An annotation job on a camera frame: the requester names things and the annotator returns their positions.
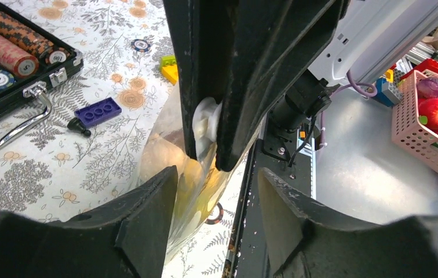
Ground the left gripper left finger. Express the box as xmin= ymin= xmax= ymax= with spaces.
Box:
xmin=0 ymin=166 xmax=178 ymax=277

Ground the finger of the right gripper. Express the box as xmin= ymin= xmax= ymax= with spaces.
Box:
xmin=163 ymin=1 xmax=239 ymax=159
xmin=216 ymin=1 xmax=344 ymax=171

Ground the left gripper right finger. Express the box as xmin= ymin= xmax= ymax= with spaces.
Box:
xmin=258 ymin=168 xmax=438 ymax=277

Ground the clear zip top bag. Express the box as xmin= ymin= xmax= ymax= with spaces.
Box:
xmin=138 ymin=85 xmax=247 ymax=264

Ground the yellow banana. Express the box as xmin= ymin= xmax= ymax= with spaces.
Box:
xmin=174 ymin=159 xmax=232 ymax=218

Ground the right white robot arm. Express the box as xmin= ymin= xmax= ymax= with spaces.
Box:
xmin=163 ymin=1 xmax=438 ymax=171

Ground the yellow plastic triangle tool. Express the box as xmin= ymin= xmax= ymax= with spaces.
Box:
xmin=160 ymin=55 xmax=178 ymax=85

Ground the loose blue poker chip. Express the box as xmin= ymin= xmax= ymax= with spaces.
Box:
xmin=130 ymin=39 xmax=151 ymax=53

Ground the purple toy brick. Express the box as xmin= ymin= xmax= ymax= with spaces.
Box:
xmin=74 ymin=97 xmax=122 ymax=127

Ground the pink basket of fruit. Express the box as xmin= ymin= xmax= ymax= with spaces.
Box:
xmin=392 ymin=71 xmax=438 ymax=173

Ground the black poker chip case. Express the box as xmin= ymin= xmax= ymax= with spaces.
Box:
xmin=0 ymin=3 xmax=83 ymax=149

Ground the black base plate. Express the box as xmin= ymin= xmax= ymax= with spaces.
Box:
xmin=222 ymin=123 xmax=316 ymax=277

